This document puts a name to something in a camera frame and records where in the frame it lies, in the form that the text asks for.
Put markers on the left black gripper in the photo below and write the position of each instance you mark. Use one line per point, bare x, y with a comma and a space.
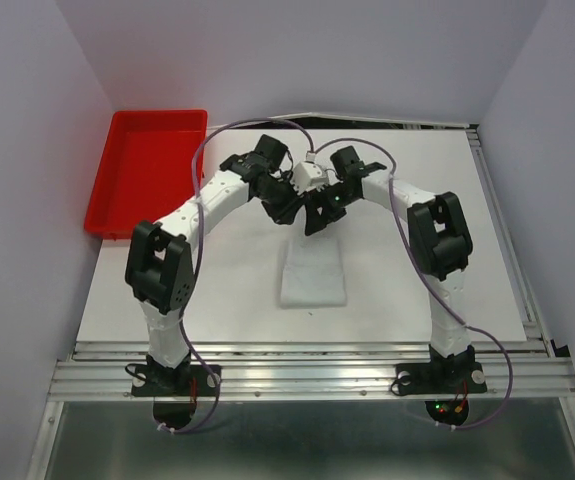
285, 214

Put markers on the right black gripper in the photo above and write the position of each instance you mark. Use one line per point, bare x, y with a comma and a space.
315, 221

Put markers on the white fabric skirt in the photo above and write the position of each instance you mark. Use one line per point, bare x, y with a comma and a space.
312, 273

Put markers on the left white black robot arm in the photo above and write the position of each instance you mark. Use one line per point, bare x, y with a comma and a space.
165, 256

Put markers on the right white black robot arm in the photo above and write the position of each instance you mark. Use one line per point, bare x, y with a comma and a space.
437, 240

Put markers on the red plastic tray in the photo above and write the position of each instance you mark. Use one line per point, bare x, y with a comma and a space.
145, 169

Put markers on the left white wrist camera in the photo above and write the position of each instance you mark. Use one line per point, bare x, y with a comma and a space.
308, 176

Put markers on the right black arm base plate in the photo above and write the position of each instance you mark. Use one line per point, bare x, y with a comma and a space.
413, 379

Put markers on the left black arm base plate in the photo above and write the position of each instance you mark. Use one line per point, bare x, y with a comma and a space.
188, 380

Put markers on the aluminium front rail frame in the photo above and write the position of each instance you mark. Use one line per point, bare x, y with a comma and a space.
310, 371

